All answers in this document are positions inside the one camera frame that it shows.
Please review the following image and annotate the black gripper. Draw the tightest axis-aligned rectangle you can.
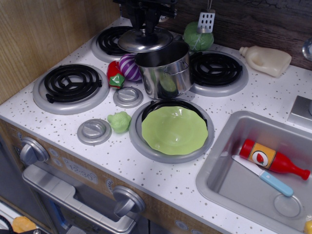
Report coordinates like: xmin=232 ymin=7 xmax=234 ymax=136
xmin=113 ymin=0 xmax=177 ymax=34

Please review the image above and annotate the steel pot lid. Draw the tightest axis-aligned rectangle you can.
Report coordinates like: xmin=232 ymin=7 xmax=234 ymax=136
xmin=117 ymin=27 xmax=174 ymax=53

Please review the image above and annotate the stainless steel pot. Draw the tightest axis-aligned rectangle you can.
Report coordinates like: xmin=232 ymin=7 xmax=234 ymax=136
xmin=135 ymin=40 xmax=194 ymax=99

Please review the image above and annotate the back left black burner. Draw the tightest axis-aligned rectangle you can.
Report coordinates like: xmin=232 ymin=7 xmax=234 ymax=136
xmin=91 ymin=26 xmax=133 ymax=63

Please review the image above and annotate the black burner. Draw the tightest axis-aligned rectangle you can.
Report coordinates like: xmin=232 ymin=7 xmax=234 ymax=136
xmin=33 ymin=64 xmax=109 ymax=115
xmin=190 ymin=51 xmax=249 ymax=98
xmin=91 ymin=26 xmax=133 ymax=63
xmin=129 ymin=98 xmax=215 ymax=164

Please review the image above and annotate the purple striped toy onion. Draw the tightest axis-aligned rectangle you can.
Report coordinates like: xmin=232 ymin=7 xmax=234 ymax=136
xmin=119 ymin=54 xmax=142 ymax=81

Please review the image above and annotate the green toy cabbage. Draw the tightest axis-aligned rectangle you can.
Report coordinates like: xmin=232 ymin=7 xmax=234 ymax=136
xmin=183 ymin=22 xmax=214 ymax=51

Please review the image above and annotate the white toy spatula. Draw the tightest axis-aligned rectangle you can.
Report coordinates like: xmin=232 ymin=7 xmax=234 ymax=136
xmin=196 ymin=9 xmax=215 ymax=34

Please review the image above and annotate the red toy pepper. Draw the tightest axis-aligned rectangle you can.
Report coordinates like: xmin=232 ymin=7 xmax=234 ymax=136
xmin=107 ymin=61 xmax=125 ymax=89

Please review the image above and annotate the grey stove knob upper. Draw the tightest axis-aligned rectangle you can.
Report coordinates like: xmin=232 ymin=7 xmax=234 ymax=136
xmin=113 ymin=87 xmax=143 ymax=109

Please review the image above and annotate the grey stove knob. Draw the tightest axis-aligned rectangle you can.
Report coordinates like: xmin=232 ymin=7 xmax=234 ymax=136
xmin=77 ymin=119 xmax=112 ymax=146
xmin=113 ymin=87 xmax=143 ymax=109

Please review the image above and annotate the back right black burner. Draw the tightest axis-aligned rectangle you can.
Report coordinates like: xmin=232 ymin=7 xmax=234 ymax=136
xmin=190 ymin=51 xmax=249 ymax=98

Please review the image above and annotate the front left black burner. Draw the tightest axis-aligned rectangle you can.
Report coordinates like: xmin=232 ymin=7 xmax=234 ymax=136
xmin=33 ymin=64 xmax=109 ymax=115

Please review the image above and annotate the light green toy lettuce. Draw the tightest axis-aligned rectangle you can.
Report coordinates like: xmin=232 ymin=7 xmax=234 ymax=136
xmin=107 ymin=111 xmax=132 ymax=134

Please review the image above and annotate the green plastic plate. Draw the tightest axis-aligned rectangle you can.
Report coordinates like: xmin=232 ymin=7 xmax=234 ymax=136
xmin=141 ymin=106 xmax=209 ymax=156

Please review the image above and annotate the front right black burner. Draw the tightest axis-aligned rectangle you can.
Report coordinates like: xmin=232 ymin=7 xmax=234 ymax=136
xmin=129 ymin=98 xmax=215 ymax=164

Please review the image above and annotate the grey stove knob lower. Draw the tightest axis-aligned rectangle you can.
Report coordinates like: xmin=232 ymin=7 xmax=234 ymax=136
xmin=77 ymin=119 xmax=112 ymax=146

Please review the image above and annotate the cream toy bottle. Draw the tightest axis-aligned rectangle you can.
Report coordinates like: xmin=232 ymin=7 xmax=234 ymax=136
xmin=239 ymin=46 xmax=292 ymax=78

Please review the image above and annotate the chrome faucet knob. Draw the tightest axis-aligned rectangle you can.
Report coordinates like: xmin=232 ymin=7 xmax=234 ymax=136
xmin=302 ymin=38 xmax=312 ymax=61

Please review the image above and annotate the grey oven knob left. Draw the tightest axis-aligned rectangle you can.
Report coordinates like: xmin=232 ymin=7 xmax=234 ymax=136
xmin=19 ymin=137 xmax=49 ymax=165

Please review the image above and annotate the grey oven knob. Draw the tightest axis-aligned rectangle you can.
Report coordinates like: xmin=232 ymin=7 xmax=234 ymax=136
xmin=113 ymin=185 xmax=146 ymax=217
xmin=19 ymin=137 xmax=49 ymax=165

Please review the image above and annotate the grey toy sink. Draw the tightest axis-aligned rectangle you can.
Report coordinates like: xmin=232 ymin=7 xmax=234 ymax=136
xmin=196 ymin=111 xmax=312 ymax=234

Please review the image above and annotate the red toy ketchup bottle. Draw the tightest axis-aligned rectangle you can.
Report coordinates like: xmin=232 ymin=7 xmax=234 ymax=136
xmin=239 ymin=139 xmax=311 ymax=180

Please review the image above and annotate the grey oven knob right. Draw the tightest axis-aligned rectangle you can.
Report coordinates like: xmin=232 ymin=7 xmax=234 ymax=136
xmin=113 ymin=185 xmax=146 ymax=217

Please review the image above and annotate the yellow toy at bottom left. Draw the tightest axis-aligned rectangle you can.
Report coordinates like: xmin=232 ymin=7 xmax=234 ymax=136
xmin=12 ymin=216 xmax=37 ymax=234

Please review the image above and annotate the yellow toy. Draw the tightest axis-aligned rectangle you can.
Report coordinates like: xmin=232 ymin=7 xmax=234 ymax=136
xmin=304 ymin=220 xmax=312 ymax=234
xmin=12 ymin=216 xmax=37 ymax=234

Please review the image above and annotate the yellow toy at bottom right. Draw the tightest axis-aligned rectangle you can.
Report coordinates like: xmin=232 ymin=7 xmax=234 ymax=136
xmin=304 ymin=220 xmax=312 ymax=234

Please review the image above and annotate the grey oven door handle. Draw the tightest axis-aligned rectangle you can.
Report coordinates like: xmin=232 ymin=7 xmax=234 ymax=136
xmin=22 ymin=165 xmax=136 ymax=234

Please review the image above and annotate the blue handled toy knife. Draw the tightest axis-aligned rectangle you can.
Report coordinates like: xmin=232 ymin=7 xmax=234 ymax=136
xmin=232 ymin=155 xmax=293 ymax=197

